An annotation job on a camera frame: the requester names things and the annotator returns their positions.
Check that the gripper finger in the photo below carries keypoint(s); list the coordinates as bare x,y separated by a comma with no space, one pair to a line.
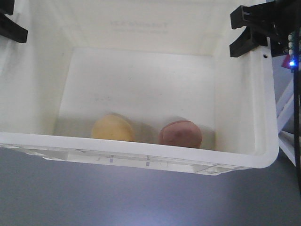
11,30
7,7

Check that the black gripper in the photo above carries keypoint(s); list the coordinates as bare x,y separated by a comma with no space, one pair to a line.
260,17

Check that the white plastic Totelife tote box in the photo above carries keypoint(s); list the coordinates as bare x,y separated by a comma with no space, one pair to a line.
151,62

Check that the pink bun toy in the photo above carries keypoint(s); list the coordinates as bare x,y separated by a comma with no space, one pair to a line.
181,133

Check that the cream yellow bun toy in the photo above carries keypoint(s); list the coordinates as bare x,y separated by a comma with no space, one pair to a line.
113,127

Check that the green circuit board blue LED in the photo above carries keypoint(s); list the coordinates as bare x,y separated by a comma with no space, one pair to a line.
292,50

